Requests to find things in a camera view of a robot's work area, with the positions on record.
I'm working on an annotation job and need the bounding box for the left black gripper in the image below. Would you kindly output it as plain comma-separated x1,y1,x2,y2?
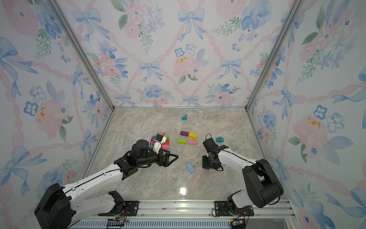
139,147,178,167

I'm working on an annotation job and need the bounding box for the teal wedge block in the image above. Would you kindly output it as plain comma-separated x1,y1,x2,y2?
215,136,225,143

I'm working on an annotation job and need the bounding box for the light blue rectangular block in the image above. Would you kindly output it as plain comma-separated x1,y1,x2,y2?
186,162,195,173

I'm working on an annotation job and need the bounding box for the lime green small block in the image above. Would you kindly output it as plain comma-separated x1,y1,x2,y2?
177,139,187,144

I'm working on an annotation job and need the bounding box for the yellow small block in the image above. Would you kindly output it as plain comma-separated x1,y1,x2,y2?
188,132,197,139

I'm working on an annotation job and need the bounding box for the dark purple small block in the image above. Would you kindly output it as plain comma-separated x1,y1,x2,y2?
180,131,189,136

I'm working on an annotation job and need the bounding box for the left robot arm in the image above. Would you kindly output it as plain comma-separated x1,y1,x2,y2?
34,139,179,229

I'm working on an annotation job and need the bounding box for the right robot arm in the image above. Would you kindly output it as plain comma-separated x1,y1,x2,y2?
202,138,284,215

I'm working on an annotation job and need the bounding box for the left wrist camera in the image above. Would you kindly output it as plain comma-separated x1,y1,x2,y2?
153,134,167,154

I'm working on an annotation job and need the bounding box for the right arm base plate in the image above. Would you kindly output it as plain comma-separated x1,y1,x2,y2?
212,200,254,218

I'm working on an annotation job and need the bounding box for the aluminium front rail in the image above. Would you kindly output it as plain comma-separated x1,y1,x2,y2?
71,199,300,229

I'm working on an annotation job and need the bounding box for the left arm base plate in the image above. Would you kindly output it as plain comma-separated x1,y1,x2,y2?
98,201,139,217

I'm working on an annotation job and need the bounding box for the left corner aluminium post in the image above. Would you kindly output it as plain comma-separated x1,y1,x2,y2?
46,0,114,111

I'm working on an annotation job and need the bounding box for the corner aluminium post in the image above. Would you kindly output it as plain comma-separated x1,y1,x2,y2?
46,0,114,111
246,0,303,112

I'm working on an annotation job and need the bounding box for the right corner aluminium post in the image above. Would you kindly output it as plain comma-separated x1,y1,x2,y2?
246,0,303,112

